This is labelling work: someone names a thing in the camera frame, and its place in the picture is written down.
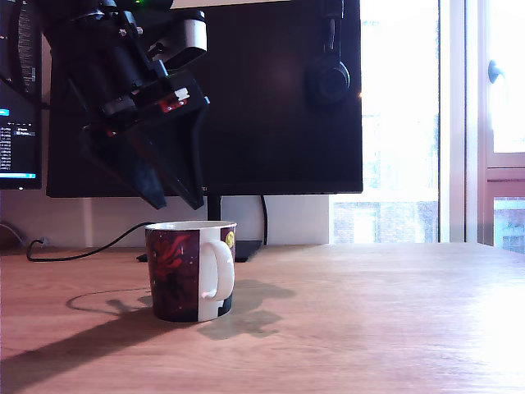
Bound lit computer screen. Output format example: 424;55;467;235
0;0;43;190

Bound white window frame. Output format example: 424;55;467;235
437;0;525;247

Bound black headphones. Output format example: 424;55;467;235
304;0;353;110

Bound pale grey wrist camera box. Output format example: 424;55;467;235
116;8;208;79

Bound thin grey cable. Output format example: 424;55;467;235
0;221;26;248

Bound brown round object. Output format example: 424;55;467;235
0;225;21;250

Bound black cable on table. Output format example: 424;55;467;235
25;221;156;263

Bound dark red printed mug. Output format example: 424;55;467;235
144;220;239;323

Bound window handle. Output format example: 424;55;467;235
486;59;509;89

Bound large black computer monitor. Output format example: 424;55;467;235
46;0;364;263

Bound black monitor power cord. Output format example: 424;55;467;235
260;195;270;246

